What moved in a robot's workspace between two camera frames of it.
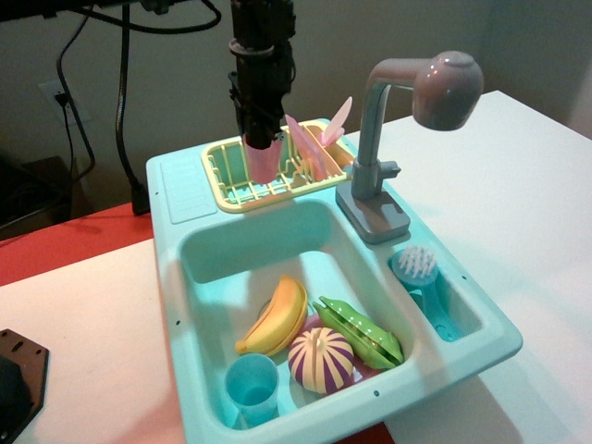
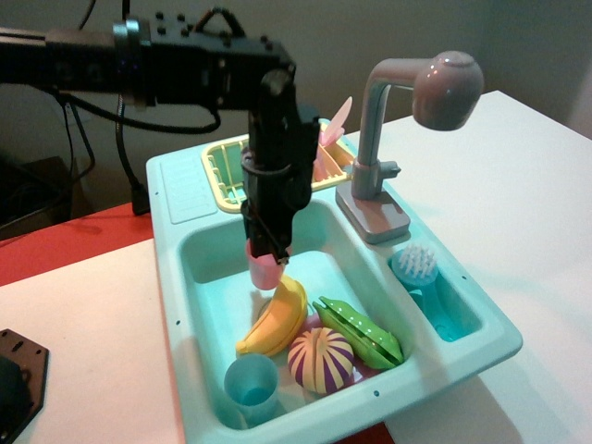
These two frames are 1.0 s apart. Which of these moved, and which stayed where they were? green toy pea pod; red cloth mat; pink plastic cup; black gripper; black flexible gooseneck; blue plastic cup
Moved: pink plastic cup; black gripper
Stayed: red cloth mat; blue plastic cup; black flexible gooseneck; green toy pea pod
